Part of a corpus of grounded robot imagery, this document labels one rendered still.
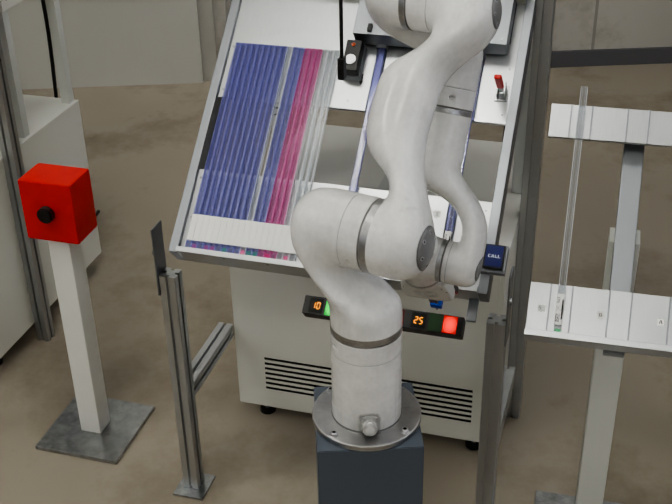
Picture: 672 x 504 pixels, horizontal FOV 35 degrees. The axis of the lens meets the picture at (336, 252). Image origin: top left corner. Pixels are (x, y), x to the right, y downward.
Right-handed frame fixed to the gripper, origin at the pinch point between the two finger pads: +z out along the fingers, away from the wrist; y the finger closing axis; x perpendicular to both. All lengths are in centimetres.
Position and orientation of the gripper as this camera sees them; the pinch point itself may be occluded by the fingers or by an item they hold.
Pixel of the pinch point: (434, 293)
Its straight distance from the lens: 213.6
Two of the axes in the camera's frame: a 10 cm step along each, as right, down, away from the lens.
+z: 2.0, 3.1, 9.3
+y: 9.6, 1.3, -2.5
